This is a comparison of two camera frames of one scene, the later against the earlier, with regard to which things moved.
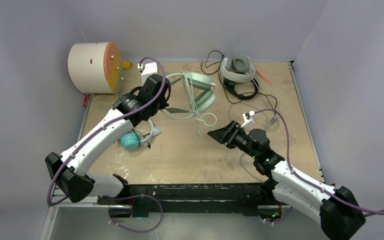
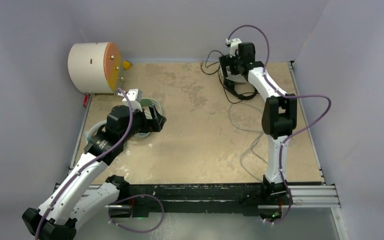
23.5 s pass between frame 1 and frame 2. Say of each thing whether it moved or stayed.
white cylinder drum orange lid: stayed
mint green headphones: moved
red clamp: stayed
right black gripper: moved
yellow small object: stayed
